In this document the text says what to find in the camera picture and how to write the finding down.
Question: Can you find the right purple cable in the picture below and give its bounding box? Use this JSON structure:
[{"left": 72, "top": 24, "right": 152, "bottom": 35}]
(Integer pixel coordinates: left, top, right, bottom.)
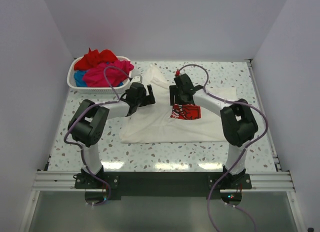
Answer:
[{"left": 178, "top": 64, "right": 270, "bottom": 232}]

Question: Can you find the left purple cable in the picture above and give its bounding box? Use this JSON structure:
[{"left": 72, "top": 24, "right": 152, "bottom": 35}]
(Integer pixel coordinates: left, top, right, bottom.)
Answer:
[{"left": 63, "top": 65, "right": 133, "bottom": 207}]

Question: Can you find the white t shirt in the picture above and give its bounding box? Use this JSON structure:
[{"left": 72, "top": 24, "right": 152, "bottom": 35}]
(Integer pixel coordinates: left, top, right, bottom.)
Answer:
[{"left": 119, "top": 65, "right": 226, "bottom": 143}]

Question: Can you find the white plastic laundry basket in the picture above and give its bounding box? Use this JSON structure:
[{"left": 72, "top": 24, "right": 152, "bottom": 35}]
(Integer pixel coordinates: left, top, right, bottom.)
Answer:
[{"left": 66, "top": 56, "right": 131, "bottom": 95}]

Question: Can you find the magenta t shirt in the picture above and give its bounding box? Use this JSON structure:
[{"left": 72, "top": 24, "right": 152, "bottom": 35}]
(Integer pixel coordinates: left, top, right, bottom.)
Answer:
[{"left": 82, "top": 60, "right": 134, "bottom": 88}]

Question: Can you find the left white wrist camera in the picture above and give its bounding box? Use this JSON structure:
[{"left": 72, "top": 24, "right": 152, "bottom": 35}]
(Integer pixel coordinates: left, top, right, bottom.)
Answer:
[{"left": 129, "top": 74, "right": 143, "bottom": 83}]

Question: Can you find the red t shirt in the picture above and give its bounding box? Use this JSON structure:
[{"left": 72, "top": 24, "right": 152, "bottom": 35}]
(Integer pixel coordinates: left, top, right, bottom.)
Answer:
[{"left": 73, "top": 48, "right": 118, "bottom": 71}]

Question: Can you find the purple cable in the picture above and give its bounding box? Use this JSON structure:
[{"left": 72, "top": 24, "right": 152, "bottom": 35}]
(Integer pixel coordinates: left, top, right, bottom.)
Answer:
[
  {"left": 178, "top": 64, "right": 270, "bottom": 232},
  {"left": 63, "top": 65, "right": 133, "bottom": 207}
]

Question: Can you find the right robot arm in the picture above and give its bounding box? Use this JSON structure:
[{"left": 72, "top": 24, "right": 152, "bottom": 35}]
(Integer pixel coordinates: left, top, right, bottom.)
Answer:
[{"left": 169, "top": 72, "right": 258, "bottom": 189}]

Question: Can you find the blue t shirt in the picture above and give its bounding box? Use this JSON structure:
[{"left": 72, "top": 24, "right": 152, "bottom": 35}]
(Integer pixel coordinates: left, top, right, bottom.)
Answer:
[{"left": 73, "top": 70, "right": 88, "bottom": 88}]

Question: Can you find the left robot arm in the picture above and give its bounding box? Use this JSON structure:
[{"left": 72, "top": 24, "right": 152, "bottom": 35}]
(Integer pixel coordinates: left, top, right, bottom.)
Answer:
[{"left": 63, "top": 82, "right": 156, "bottom": 188}]

